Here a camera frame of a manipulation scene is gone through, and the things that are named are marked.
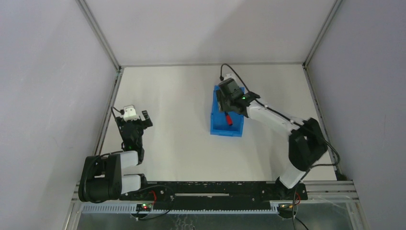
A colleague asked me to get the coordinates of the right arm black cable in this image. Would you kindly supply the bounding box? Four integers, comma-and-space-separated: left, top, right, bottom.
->
219, 63, 341, 230

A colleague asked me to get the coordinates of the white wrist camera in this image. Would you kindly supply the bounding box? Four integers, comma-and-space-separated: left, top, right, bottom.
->
224, 73, 237, 81
123, 105, 140, 122

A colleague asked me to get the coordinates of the controller board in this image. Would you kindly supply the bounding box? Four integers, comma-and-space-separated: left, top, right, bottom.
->
277, 204, 297, 212
135, 203, 153, 212

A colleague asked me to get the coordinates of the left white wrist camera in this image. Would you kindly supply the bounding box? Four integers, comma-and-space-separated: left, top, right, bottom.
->
123, 105, 140, 122

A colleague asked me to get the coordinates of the left controller board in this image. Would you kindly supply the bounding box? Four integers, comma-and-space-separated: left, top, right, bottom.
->
135, 203, 153, 212

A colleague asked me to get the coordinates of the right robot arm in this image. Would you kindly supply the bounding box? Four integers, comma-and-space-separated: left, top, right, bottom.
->
216, 77, 328, 189

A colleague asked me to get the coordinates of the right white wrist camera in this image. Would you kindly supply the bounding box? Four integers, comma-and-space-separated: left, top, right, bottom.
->
224, 73, 237, 81

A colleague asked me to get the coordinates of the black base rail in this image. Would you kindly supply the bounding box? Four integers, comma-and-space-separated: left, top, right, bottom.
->
119, 181, 308, 210

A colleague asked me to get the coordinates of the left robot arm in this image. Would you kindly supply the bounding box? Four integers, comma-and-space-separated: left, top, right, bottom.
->
78, 106, 153, 203

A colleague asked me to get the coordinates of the white slotted cable duct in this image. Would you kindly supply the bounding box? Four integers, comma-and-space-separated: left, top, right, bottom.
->
81, 203, 279, 214

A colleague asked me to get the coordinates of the red black screwdriver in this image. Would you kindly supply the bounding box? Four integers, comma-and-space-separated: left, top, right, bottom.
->
225, 112, 233, 126

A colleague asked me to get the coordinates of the blue plastic bin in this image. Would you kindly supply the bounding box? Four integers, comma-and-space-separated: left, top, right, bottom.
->
210, 85, 244, 137

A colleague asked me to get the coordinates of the right controller board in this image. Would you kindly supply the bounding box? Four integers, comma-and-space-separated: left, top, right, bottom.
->
277, 204, 297, 212

